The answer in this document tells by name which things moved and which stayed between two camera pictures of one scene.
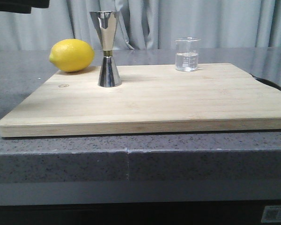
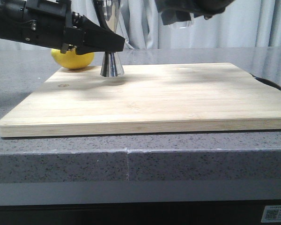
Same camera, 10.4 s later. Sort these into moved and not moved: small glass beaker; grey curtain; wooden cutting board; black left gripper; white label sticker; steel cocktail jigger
Moved: small glass beaker; black left gripper; steel cocktail jigger
Not moved: grey curtain; wooden cutting board; white label sticker
